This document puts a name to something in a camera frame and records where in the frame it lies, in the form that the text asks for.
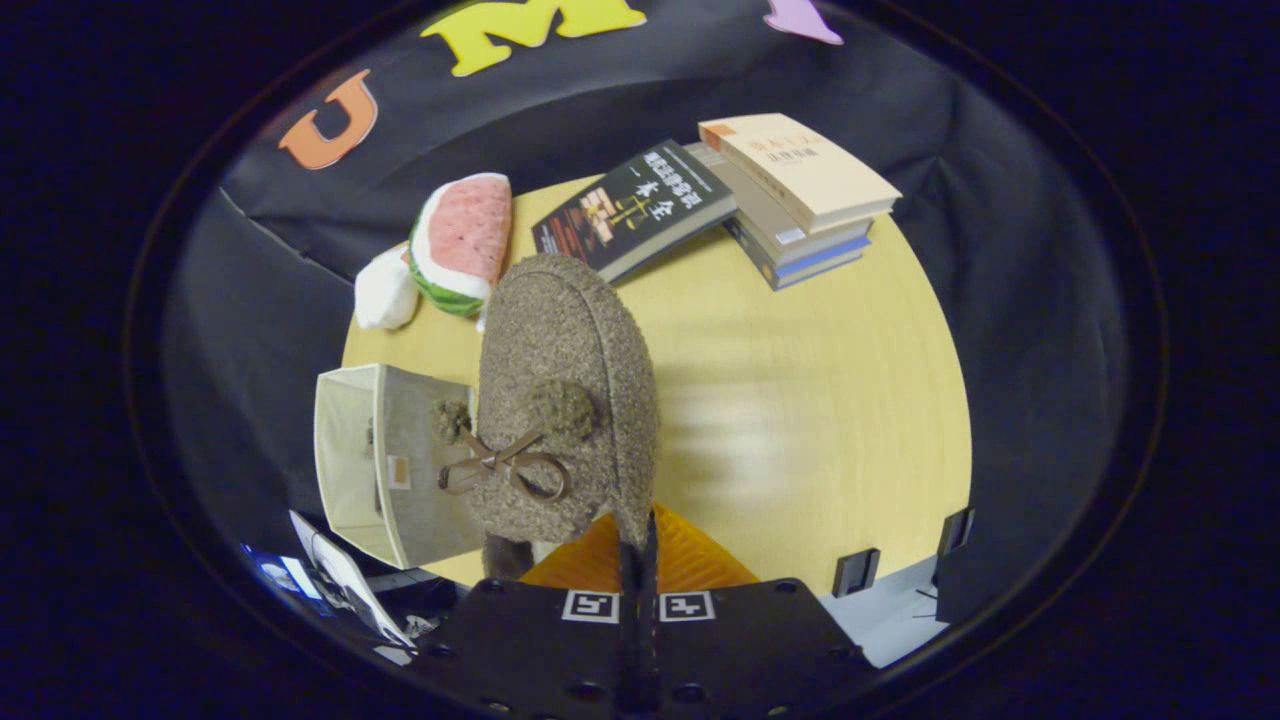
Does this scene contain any blue cover book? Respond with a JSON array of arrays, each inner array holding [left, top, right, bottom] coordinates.
[[722, 215, 869, 292]]

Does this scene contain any brown fuzzy shoe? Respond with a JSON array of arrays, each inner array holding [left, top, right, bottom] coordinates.
[[430, 253, 661, 581]]

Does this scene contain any watermelon slice plush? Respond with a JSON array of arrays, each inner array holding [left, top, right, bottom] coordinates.
[[408, 172, 514, 321]]

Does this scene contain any cream cover book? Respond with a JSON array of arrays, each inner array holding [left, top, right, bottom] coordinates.
[[698, 113, 903, 234]]

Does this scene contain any beige fabric storage box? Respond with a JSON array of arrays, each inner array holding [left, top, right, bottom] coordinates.
[[314, 364, 488, 571]]

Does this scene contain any white device with cable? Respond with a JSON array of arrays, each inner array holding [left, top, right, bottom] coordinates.
[[290, 510, 416, 651]]

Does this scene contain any black paperback book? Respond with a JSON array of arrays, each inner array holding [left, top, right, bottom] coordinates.
[[531, 139, 739, 284]]

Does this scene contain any black table clamp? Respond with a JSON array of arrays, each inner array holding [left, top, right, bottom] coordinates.
[[833, 547, 882, 599]]

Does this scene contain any white plush toy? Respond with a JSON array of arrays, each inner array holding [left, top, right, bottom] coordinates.
[[354, 245, 421, 331]]

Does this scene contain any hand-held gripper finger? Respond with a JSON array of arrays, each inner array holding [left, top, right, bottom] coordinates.
[[410, 510, 641, 720], [640, 503, 881, 720]]

